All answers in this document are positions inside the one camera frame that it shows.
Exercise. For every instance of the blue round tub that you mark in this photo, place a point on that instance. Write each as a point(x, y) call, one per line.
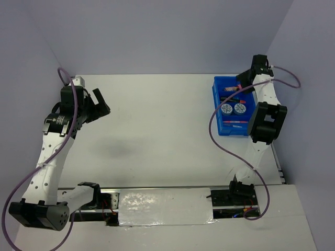
point(239, 109)
point(226, 109)

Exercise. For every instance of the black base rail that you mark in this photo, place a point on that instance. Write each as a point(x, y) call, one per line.
point(225, 206)

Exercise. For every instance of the silver foil plate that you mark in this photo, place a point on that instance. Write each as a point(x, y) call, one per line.
point(163, 207)

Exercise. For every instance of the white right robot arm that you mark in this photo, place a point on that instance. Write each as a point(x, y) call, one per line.
point(264, 125)

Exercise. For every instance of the orange black highlighter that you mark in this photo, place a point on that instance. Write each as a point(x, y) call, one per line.
point(235, 100)

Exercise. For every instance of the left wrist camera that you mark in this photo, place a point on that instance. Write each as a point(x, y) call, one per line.
point(78, 81)

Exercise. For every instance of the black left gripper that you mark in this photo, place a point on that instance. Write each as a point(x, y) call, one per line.
point(99, 110)

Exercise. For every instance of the blue black highlighter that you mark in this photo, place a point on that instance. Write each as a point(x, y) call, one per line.
point(225, 98)

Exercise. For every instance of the pink tube of pins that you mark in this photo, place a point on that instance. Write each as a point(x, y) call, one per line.
point(232, 88)

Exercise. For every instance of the blue compartment tray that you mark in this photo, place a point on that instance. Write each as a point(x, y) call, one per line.
point(233, 116)

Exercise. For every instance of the thin orange pen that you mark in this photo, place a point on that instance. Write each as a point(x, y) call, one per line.
point(234, 122)

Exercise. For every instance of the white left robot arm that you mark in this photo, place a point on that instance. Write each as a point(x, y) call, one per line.
point(41, 206)

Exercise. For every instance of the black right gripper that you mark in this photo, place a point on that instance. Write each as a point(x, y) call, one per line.
point(242, 77)

